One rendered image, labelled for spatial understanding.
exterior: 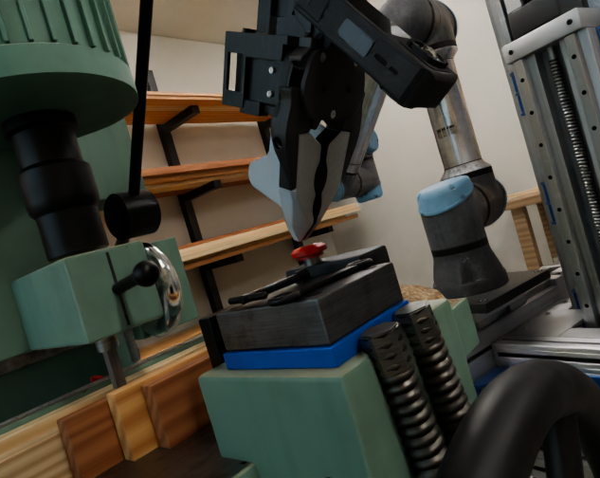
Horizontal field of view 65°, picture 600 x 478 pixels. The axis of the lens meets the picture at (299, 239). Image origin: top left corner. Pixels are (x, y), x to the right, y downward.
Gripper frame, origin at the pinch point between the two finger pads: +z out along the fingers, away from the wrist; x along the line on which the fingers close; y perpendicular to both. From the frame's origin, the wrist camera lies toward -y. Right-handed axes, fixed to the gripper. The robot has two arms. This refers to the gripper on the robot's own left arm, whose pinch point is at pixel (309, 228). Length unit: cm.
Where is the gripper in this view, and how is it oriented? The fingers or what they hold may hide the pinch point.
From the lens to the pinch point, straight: 37.6
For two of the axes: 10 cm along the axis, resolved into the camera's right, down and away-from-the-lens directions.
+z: -1.1, 9.3, 3.5
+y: -7.6, -3.1, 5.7
